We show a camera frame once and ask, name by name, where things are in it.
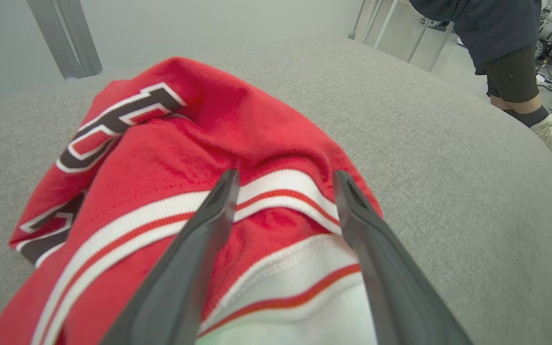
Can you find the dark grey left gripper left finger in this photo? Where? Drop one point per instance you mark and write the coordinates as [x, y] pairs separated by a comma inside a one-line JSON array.
[[180, 287]]

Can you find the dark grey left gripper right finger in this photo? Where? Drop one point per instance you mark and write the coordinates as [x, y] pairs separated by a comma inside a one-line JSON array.
[[391, 287]]

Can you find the red white Bulls jersey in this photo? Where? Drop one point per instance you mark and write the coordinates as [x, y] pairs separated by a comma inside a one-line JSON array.
[[257, 129]]

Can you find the person's leg black legging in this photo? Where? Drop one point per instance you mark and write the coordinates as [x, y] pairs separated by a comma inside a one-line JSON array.
[[515, 76]]

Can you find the person in dark clothes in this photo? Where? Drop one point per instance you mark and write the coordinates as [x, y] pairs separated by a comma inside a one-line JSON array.
[[487, 28]]

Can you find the white metal frame leg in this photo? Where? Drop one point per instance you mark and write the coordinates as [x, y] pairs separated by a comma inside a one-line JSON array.
[[385, 24], [356, 21], [373, 21], [441, 47], [419, 42]]

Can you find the grey double wall post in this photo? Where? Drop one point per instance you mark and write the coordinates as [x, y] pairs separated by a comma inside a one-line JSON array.
[[67, 38]]

